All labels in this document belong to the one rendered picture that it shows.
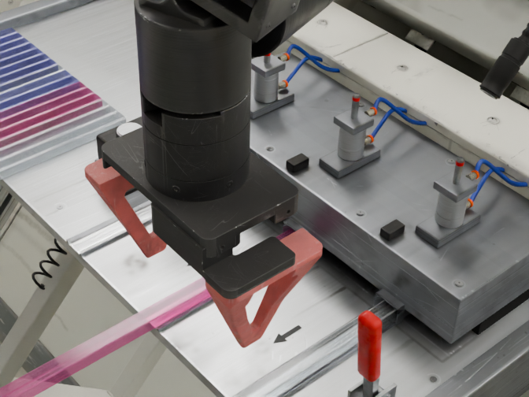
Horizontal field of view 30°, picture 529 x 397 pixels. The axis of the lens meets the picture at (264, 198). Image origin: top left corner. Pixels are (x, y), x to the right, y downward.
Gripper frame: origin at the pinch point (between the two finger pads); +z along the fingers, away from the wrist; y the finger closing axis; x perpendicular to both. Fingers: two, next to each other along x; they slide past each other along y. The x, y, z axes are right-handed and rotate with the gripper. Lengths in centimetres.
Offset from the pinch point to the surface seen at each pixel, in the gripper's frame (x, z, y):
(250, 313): -9.6, 14.3, 6.6
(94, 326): -71, 184, 154
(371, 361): -8.7, 7.0, -6.9
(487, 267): -22.9, 8.4, -5.1
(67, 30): -21, 15, 54
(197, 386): -78, 177, 111
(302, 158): -20.2, 7.7, 12.9
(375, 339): -8.7, 4.8, -7.0
